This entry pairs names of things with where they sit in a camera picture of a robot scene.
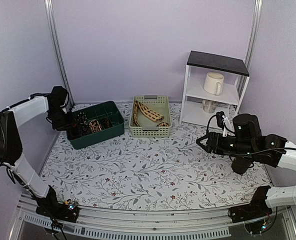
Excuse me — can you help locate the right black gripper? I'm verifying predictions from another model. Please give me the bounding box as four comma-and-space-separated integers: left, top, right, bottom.
197, 131, 255, 158

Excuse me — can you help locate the dark red patterned tie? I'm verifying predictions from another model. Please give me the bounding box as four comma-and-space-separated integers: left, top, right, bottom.
67, 128, 80, 140

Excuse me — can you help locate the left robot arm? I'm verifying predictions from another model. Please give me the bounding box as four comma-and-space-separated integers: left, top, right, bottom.
0, 86, 73, 217

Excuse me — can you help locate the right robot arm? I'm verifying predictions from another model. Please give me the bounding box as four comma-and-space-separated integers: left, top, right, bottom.
196, 112, 296, 218

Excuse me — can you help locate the dark brown cylinder cup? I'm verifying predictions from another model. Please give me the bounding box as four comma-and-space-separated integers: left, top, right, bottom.
231, 157, 254, 175

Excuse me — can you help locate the patterned glass cup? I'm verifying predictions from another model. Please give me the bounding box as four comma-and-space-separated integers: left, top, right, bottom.
202, 99, 217, 114

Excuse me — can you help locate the floral white table mat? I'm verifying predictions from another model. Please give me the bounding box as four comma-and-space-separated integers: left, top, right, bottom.
41, 103, 270, 211

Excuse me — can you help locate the white shelf with black top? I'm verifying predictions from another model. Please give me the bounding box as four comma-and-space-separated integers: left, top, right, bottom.
179, 50, 250, 126

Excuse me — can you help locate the cream ceramic mug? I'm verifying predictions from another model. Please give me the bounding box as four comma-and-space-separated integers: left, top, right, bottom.
203, 72, 224, 96

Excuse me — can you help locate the tan black patterned tie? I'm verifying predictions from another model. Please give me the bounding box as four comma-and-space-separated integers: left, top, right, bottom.
134, 100, 170, 127

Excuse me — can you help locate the beige plastic slotted basket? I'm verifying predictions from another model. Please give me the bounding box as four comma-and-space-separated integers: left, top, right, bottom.
129, 95, 172, 138

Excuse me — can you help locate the dark brown rolled tie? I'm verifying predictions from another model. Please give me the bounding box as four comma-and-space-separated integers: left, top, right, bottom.
100, 117, 112, 129

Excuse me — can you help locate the dark green divided organizer box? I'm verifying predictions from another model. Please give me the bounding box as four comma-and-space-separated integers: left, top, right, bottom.
67, 101, 124, 150

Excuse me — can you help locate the tan patterned rolled tie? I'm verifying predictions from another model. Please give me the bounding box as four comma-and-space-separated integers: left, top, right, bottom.
89, 119, 102, 134

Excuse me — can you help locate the black white dotted rolled tie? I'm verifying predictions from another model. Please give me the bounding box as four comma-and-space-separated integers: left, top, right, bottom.
77, 112, 90, 137

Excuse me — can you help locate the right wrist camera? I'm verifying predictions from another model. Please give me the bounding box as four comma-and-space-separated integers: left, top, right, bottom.
215, 111, 233, 137

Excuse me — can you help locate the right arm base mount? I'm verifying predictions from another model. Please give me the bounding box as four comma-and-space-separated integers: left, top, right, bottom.
228, 200, 272, 223

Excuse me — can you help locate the aluminium front rail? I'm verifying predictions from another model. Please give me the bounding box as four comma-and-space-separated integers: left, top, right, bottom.
9, 194, 296, 240

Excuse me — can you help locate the right aluminium frame post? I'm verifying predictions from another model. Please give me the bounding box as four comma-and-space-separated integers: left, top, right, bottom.
245, 0, 263, 69

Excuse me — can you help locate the aluminium frame post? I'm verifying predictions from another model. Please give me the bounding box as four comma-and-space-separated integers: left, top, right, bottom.
44, 0, 75, 108
245, 0, 263, 69

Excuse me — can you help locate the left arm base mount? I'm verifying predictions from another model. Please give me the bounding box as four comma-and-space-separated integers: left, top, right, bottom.
36, 198, 80, 223

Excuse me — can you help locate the left aluminium frame post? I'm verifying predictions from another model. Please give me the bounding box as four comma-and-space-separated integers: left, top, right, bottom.
44, 0, 75, 108

